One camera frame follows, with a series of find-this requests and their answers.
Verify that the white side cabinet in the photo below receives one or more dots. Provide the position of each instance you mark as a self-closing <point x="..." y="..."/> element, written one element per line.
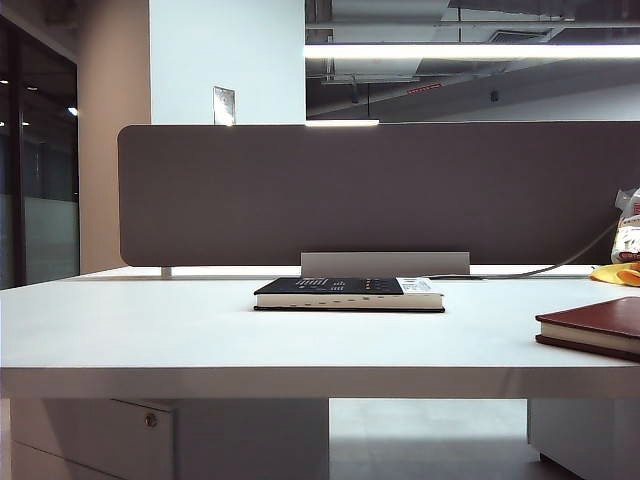
<point x="590" y="430"/>

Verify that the red leather-bound book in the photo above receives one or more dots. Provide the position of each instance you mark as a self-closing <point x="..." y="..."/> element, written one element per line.
<point x="600" y="312"/>

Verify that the red ceiling sign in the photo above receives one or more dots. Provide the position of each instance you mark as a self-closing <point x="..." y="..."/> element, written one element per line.
<point x="424" y="88"/>

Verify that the white drawer cabinet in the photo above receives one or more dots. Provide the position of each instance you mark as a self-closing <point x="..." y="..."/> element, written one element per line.
<point x="100" y="440"/>

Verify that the long ceiling light strip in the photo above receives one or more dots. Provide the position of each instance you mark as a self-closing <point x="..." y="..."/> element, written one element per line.
<point x="450" y="51"/>

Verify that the yellow cloth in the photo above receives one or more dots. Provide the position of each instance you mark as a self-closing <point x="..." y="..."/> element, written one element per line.
<point x="620" y="275"/>

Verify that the silver wall plate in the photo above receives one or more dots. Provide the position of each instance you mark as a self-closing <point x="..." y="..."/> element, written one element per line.
<point x="223" y="105"/>

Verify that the white divider support bracket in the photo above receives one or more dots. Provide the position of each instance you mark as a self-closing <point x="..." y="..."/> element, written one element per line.
<point x="166" y="272"/>

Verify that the round drawer lock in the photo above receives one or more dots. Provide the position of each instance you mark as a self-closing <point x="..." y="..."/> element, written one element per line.
<point x="151" y="420"/>

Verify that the dark glass partition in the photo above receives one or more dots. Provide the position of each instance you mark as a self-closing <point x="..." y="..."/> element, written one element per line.
<point x="50" y="225"/>

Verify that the grey desk divider panel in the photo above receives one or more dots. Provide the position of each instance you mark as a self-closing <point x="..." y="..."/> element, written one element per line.
<point x="350" y="200"/>

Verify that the short ceiling light strip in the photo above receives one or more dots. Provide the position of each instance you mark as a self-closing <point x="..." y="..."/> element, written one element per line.
<point x="340" y="122"/>

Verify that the black hardcover book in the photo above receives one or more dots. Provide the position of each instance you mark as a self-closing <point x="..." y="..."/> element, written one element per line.
<point x="325" y="287"/>

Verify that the clear plastic snack bag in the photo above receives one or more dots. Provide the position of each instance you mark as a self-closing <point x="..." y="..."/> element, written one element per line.
<point x="631" y="235"/>

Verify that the ceiling air vent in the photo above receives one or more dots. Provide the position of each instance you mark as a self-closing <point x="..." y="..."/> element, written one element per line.
<point x="520" y="36"/>

